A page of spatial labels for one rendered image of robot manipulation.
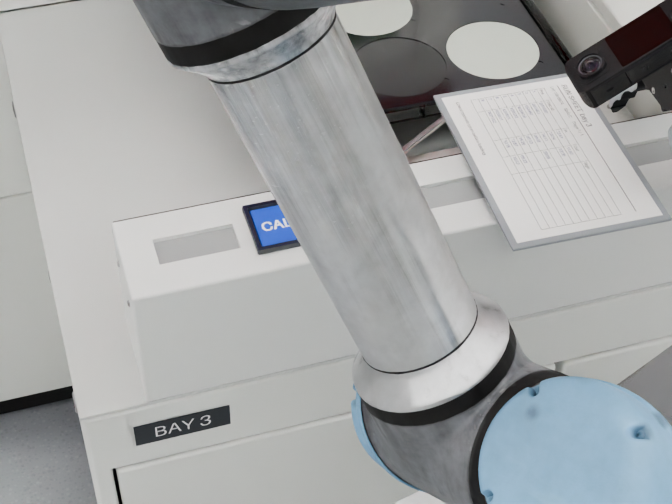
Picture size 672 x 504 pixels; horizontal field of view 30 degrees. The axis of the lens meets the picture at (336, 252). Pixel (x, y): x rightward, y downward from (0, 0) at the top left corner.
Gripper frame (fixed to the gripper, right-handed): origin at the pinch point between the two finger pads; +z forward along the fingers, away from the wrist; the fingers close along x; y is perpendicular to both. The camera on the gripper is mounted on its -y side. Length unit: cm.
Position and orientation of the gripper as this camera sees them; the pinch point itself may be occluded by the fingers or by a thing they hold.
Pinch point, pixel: (641, 164)
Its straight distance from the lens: 120.9
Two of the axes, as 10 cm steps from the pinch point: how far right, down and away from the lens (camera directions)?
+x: -3.0, -7.0, 6.5
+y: 9.5, -2.0, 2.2
